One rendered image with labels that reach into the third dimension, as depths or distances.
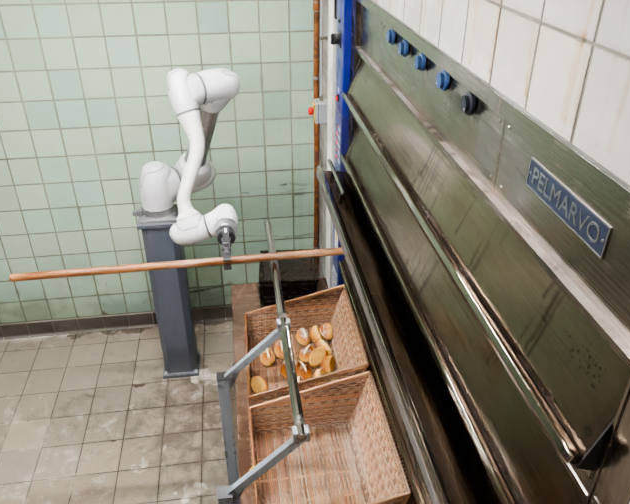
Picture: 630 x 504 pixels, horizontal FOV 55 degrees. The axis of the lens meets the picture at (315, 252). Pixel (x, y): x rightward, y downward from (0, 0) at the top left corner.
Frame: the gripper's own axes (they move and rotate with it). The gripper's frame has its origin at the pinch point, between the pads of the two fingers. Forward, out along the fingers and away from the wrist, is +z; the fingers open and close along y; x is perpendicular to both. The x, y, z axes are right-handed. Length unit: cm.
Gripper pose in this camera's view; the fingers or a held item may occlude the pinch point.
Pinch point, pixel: (227, 259)
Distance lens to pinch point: 234.6
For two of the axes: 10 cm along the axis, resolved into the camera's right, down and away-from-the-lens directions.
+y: 0.0, 8.5, 5.2
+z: 1.4, 5.2, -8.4
